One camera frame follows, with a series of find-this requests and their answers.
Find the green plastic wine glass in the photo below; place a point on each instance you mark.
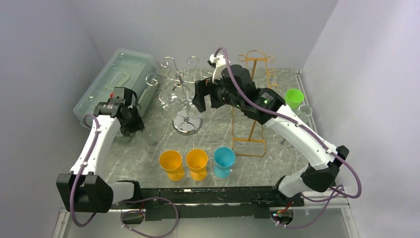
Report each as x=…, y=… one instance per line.
x=294, y=97

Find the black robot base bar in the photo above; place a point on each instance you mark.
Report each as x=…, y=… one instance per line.
x=210, y=202

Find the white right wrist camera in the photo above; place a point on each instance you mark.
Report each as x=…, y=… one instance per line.
x=218, y=63

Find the translucent green storage box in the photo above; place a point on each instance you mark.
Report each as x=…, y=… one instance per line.
x=125, y=68

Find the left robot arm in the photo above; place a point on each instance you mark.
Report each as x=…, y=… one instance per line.
x=83, y=189

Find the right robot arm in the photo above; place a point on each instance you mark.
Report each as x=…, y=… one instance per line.
x=269, y=109

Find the blue plastic wine glass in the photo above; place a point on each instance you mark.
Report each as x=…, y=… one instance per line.
x=224, y=159

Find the orange plastic wine glass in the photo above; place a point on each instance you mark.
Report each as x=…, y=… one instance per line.
x=197, y=160
x=171, y=162

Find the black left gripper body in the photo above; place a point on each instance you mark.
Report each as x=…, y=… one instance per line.
x=134, y=123

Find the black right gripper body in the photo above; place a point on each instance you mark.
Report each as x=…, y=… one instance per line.
x=219, y=95

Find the chrome wire glass rack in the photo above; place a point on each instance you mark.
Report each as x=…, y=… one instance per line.
x=183, y=88

